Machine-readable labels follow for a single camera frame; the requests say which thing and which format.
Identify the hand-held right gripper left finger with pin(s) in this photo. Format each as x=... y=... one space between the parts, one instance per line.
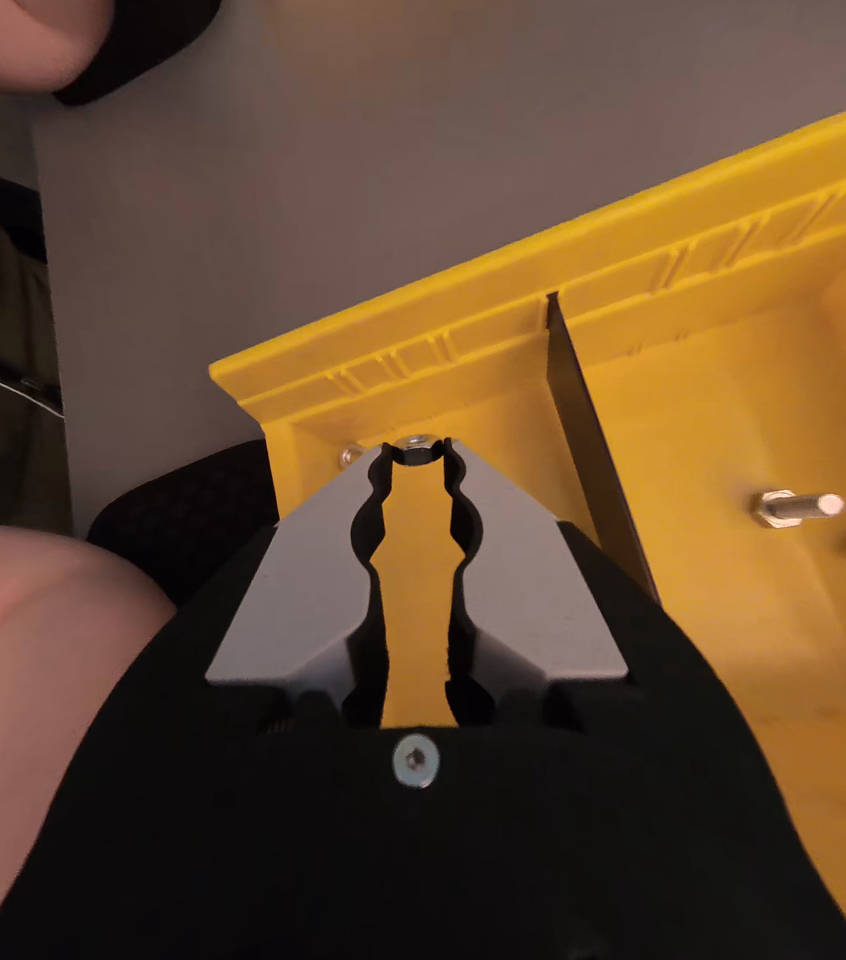
x=288 y=600

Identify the person's right forearm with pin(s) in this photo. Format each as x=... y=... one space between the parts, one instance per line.
x=17 y=675

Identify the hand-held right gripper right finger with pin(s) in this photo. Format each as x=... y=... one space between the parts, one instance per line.
x=543 y=600

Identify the yellow plastic bin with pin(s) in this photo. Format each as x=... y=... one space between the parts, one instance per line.
x=730 y=637

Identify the black textured pad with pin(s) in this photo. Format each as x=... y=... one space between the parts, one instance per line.
x=190 y=510
x=145 y=45

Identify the black bin divider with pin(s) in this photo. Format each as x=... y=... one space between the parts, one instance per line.
x=588 y=450

